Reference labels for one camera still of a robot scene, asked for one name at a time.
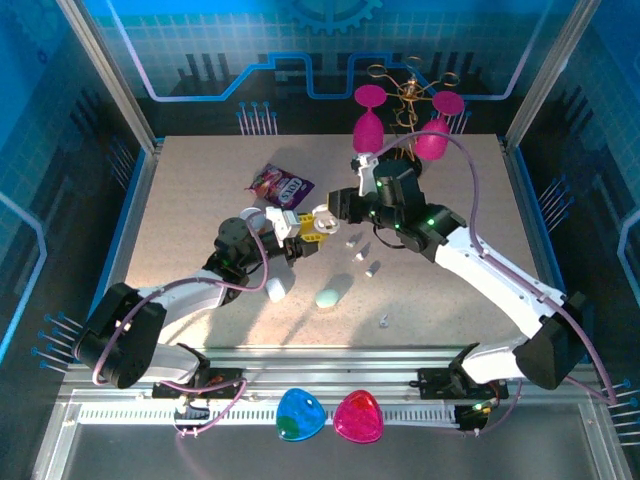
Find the pale earbud charging case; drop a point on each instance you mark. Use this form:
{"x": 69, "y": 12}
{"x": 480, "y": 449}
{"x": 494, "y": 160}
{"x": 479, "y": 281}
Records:
{"x": 327, "y": 222}

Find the small white earbud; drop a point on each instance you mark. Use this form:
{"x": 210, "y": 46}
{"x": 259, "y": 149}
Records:
{"x": 361, "y": 255}
{"x": 352, "y": 242}
{"x": 384, "y": 320}

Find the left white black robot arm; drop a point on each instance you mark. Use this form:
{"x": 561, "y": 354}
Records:
{"x": 190, "y": 295}

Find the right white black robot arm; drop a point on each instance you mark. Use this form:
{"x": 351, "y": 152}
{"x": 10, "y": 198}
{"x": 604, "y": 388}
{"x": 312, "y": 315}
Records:
{"x": 490, "y": 280}

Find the white round disc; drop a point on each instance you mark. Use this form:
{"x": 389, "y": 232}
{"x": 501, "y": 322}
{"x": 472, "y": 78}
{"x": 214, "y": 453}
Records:
{"x": 247, "y": 213}

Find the purple candy packet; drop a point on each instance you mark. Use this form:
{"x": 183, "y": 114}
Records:
{"x": 277, "y": 184}

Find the pink wine glass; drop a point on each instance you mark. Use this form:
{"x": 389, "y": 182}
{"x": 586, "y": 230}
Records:
{"x": 432, "y": 145}
{"x": 368, "y": 132}

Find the mint green oval object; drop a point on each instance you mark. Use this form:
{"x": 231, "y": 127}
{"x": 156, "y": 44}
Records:
{"x": 327, "y": 298}

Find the white short cylinder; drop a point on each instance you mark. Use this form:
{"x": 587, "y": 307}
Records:
{"x": 276, "y": 290}

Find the small grey cylinder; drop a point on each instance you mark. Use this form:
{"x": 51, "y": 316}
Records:
{"x": 371, "y": 270}

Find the blue heart-shaped dish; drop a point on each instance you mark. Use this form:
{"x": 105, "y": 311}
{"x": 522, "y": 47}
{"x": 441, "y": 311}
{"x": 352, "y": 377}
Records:
{"x": 300, "y": 415}

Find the magenta heart-shaped dish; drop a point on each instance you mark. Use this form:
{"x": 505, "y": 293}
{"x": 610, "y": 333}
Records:
{"x": 358, "y": 417}

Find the black controller box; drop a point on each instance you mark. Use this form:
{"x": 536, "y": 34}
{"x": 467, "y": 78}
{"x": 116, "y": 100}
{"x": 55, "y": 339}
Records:
{"x": 191, "y": 414}
{"x": 472, "y": 419}

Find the aluminium side rail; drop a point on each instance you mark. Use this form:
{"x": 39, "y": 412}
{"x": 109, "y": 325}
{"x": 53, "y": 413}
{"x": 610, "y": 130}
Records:
{"x": 131, "y": 225}
{"x": 535, "y": 225}

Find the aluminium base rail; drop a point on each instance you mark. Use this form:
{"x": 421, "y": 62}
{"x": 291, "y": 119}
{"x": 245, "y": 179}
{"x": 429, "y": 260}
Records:
{"x": 325, "y": 367}

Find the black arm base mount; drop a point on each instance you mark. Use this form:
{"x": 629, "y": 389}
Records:
{"x": 435, "y": 382}
{"x": 225, "y": 382}

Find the aluminium frame post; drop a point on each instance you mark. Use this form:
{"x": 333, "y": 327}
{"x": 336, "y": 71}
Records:
{"x": 545, "y": 75}
{"x": 110, "y": 75}

